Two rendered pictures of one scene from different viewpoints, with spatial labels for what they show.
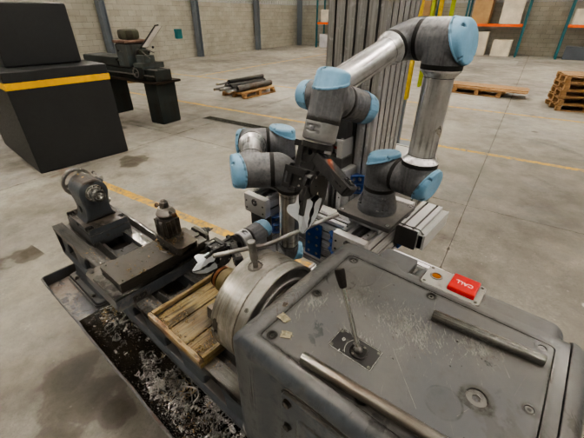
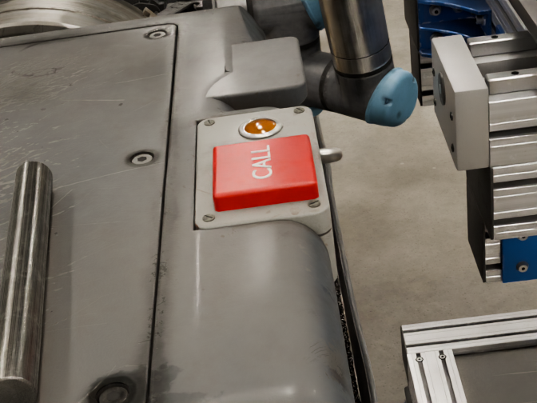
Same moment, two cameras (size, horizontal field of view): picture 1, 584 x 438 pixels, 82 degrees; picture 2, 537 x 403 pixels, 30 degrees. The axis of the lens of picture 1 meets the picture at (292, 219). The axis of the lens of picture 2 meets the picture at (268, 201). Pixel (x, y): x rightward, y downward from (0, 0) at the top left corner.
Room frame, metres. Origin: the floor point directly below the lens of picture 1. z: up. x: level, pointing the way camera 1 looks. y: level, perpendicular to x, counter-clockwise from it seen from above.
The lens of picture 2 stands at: (0.28, -0.81, 1.56)
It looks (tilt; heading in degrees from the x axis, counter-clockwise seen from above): 32 degrees down; 52
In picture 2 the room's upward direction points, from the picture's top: 9 degrees counter-clockwise
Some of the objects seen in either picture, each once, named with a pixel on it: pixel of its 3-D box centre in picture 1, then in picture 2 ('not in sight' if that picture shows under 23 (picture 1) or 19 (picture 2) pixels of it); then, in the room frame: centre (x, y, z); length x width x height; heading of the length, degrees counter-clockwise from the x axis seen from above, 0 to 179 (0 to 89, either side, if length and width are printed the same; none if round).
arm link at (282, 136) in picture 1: (281, 140); not in sight; (1.48, 0.05, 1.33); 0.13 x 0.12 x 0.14; 95
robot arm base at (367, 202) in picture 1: (378, 195); not in sight; (1.15, -0.33, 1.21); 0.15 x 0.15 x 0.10
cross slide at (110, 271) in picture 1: (160, 254); not in sight; (1.14, 0.56, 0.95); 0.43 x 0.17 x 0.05; 140
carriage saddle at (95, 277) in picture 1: (154, 261); not in sight; (1.15, 0.60, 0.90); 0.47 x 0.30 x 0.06; 140
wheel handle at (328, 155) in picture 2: not in sight; (320, 156); (1.30, 0.32, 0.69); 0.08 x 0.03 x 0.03; 140
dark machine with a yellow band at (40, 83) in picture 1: (42, 82); not in sight; (5.18, 3.61, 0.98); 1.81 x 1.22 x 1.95; 49
